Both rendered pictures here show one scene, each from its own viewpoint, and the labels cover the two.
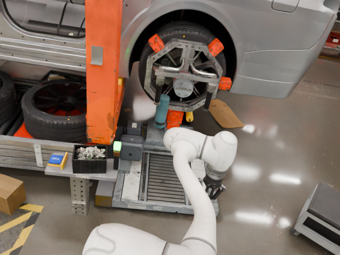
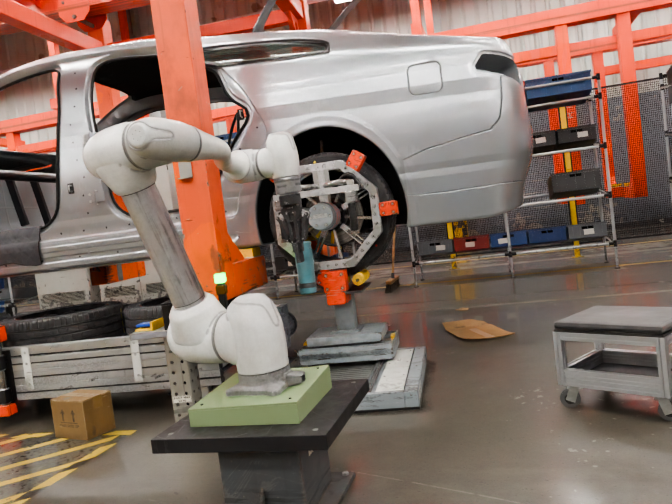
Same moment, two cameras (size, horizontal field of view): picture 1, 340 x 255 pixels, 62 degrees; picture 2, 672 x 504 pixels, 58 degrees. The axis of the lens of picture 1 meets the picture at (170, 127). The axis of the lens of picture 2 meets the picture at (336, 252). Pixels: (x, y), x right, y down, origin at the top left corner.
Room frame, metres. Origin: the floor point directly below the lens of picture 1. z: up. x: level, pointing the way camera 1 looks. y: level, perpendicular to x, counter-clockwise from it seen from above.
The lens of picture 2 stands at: (-1.07, -1.01, 0.83)
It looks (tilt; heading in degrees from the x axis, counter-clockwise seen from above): 3 degrees down; 18
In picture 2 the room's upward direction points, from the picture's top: 7 degrees counter-clockwise
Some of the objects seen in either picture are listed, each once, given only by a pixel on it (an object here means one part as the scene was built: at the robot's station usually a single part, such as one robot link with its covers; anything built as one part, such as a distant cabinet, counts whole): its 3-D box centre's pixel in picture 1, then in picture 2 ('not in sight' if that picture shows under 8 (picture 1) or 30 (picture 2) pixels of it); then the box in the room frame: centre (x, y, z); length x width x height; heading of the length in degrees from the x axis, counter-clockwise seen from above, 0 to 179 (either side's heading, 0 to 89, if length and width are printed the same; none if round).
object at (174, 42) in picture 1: (182, 77); (327, 216); (1.90, -0.02, 0.85); 0.54 x 0.07 x 0.54; 97
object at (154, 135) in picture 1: (170, 122); (345, 312); (2.07, 0.00, 0.32); 0.40 x 0.30 x 0.28; 97
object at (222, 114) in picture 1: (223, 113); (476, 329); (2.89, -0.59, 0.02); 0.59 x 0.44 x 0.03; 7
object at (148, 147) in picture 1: (167, 138); (350, 347); (2.07, 0.00, 0.13); 0.50 x 0.36 x 0.10; 97
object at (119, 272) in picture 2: not in sight; (113, 262); (3.61, 2.65, 0.69); 0.52 x 0.17 x 0.35; 7
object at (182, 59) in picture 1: (173, 59); (298, 182); (1.77, 0.06, 1.03); 0.19 x 0.18 x 0.11; 7
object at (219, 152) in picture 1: (219, 149); (279, 155); (0.89, -0.21, 1.07); 0.13 x 0.11 x 0.16; 79
